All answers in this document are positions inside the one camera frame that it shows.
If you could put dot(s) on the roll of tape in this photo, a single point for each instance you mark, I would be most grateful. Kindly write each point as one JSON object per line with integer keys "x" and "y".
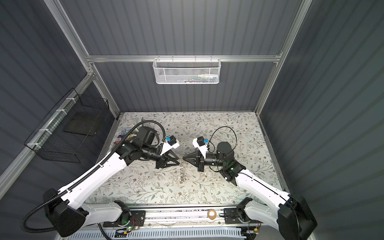
{"x": 211, "y": 214}

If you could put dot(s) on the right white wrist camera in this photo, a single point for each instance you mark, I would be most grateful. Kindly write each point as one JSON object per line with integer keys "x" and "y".
{"x": 201, "y": 143}

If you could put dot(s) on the white wire mesh basket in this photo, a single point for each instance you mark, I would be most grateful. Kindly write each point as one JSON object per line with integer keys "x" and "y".
{"x": 187, "y": 73}

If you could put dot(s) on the colourful paperback book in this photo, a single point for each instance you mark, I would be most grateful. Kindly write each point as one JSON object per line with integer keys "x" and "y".
{"x": 121, "y": 136}

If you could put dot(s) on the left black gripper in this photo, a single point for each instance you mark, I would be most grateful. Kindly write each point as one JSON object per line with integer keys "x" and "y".
{"x": 165, "y": 159}

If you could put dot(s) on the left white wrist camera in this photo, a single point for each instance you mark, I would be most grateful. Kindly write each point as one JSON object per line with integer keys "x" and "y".
{"x": 168, "y": 144}

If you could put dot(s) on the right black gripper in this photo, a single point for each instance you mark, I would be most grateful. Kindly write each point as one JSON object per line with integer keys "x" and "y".
{"x": 197, "y": 157}

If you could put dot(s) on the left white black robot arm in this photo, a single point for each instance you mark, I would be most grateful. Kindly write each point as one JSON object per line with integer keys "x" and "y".
{"x": 70, "y": 212}

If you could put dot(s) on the black wire mesh basket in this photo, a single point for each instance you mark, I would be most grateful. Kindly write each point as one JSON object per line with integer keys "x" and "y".
{"x": 67, "y": 135}

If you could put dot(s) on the white pen cup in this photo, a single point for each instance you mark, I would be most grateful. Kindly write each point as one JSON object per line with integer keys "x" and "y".
{"x": 136, "y": 122}

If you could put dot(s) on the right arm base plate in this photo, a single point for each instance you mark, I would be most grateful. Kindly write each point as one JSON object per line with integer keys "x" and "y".
{"x": 233, "y": 216}

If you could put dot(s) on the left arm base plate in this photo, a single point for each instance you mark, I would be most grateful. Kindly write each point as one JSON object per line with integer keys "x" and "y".
{"x": 131, "y": 219}

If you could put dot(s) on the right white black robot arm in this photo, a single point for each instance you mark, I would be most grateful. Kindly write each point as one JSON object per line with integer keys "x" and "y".
{"x": 290, "y": 214}

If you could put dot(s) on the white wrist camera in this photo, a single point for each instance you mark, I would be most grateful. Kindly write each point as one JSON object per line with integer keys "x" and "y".
{"x": 201, "y": 143}
{"x": 168, "y": 144}

